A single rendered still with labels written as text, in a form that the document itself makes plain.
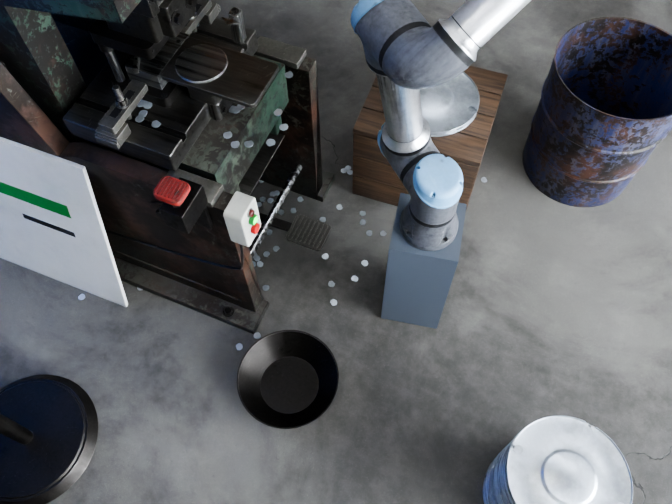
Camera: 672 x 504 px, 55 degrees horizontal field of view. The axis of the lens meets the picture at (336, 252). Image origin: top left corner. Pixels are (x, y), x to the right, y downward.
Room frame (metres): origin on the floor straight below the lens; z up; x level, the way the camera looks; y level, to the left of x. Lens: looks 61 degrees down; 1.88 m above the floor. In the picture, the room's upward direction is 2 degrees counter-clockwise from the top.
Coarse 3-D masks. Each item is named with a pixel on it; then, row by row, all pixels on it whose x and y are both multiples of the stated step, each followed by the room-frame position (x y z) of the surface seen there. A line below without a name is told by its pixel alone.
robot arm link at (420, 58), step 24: (480, 0) 0.88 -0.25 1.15; (504, 0) 0.87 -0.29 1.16; (528, 0) 0.88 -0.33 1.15; (456, 24) 0.86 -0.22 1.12; (480, 24) 0.85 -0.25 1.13; (504, 24) 0.86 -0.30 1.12; (408, 48) 0.85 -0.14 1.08; (432, 48) 0.83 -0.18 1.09; (456, 48) 0.82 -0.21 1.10; (384, 72) 0.86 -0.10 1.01; (408, 72) 0.82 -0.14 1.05; (432, 72) 0.81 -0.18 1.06; (456, 72) 0.81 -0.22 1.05
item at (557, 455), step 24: (528, 432) 0.36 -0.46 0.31; (552, 432) 0.36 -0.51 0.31; (576, 432) 0.36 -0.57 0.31; (600, 432) 0.36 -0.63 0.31; (528, 456) 0.30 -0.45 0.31; (552, 456) 0.30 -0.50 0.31; (576, 456) 0.30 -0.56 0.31; (600, 456) 0.30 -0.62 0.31; (528, 480) 0.25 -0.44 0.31; (552, 480) 0.25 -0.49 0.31; (576, 480) 0.25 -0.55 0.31; (600, 480) 0.25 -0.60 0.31; (624, 480) 0.24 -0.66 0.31
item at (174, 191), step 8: (168, 176) 0.82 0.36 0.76; (160, 184) 0.80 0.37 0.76; (168, 184) 0.80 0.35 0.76; (176, 184) 0.80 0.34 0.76; (184, 184) 0.80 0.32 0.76; (160, 192) 0.78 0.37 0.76; (168, 192) 0.78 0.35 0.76; (176, 192) 0.78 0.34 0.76; (184, 192) 0.78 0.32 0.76; (160, 200) 0.77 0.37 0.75; (168, 200) 0.76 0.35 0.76; (176, 200) 0.76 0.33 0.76
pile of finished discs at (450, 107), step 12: (444, 84) 1.44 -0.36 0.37; (456, 84) 1.44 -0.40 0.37; (468, 84) 1.44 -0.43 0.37; (420, 96) 1.39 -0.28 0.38; (432, 96) 1.38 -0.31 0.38; (444, 96) 1.38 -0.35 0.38; (456, 96) 1.39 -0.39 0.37; (468, 96) 1.39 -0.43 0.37; (432, 108) 1.34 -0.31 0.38; (444, 108) 1.34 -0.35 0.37; (456, 108) 1.34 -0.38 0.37; (468, 108) 1.34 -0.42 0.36; (432, 120) 1.29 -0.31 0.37; (444, 120) 1.29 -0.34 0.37; (456, 120) 1.29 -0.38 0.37; (468, 120) 1.29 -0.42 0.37; (432, 132) 1.24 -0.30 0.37; (444, 132) 1.24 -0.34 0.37; (456, 132) 1.26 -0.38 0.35
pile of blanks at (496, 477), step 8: (512, 440) 0.35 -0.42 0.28; (504, 448) 0.35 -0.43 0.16; (504, 456) 0.32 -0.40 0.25; (496, 464) 0.31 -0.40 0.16; (504, 464) 0.29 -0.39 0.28; (488, 472) 0.31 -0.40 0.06; (496, 472) 0.29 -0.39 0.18; (504, 472) 0.27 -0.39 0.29; (488, 480) 0.29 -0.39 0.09; (496, 480) 0.27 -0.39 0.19; (504, 480) 0.26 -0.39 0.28; (488, 488) 0.27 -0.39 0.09; (496, 488) 0.25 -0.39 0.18; (504, 488) 0.24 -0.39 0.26; (488, 496) 0.25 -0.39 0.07; (496, 496) 0.24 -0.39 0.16; (504, 496) 0.23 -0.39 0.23
